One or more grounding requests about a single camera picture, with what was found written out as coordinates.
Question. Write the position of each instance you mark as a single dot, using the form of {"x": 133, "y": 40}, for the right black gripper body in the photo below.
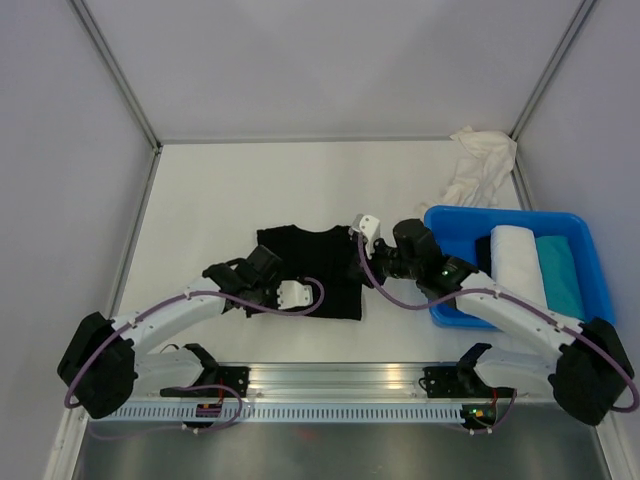
{"x": 381, "y": 266}

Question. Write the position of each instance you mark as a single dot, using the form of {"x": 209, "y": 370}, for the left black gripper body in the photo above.
{"x": 266, "y": 296}

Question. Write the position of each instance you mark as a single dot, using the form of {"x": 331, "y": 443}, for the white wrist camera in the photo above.
{"x": 369, "y": 227}
{"x": 292, "y": 294}

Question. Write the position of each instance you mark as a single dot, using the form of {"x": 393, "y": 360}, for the aluminium mounting rail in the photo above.
{"x": 340, "y": 382}

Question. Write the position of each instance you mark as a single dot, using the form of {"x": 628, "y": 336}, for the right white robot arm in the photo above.
{"x": 582, "y": 365}

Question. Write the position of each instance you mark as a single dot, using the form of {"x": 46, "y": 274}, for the right aluminium frame post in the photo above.
{"x": 559, "y": 54}

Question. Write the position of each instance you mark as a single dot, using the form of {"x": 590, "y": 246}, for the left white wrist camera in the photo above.
{"x": 292, "y": 294}

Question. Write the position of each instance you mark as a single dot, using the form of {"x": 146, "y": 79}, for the aluminium frame post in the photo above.
{"x": 99, "y": 42}
{"x": 559, "y": 54}

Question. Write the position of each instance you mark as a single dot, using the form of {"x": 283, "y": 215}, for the crumpled cream t-shirt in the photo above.
{"x": 487, "y": 163}

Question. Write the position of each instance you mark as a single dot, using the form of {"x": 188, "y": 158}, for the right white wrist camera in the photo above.
{"x": 369, "y": 227}

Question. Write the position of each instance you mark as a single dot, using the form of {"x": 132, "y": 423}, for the rolled teal t-shirt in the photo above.
{"x": 559, "y": 276}

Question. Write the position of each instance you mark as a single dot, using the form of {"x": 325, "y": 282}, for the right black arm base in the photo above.
{"x": 449, "y": 381}

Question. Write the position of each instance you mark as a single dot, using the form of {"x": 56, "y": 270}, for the rolled black t-shirt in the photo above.
{"x": 483, "y": 254}

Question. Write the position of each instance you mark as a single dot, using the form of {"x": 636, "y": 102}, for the black t-shirt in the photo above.
{"x": 483, "y": 254}
{"x": 325, "y": 256}

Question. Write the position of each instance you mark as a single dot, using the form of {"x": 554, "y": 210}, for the blue plastic bin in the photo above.
{"x": 456, "y": 229}

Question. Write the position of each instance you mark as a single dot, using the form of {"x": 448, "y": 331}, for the rolled white t-shirt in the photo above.
{"x": 515, "y": 262}

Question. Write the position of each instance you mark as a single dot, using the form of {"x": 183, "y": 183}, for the slotted white cable duct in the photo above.
{"x": 447, "y": 413}

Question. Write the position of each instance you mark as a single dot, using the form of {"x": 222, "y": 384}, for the left aluminium frame post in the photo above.
{"x": 99, "y": 42}

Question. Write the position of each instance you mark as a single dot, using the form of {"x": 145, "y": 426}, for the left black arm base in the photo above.
{"x": 234, "y": 377}

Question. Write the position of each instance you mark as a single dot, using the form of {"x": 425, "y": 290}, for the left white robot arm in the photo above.
{"x": 110, "y": 360}

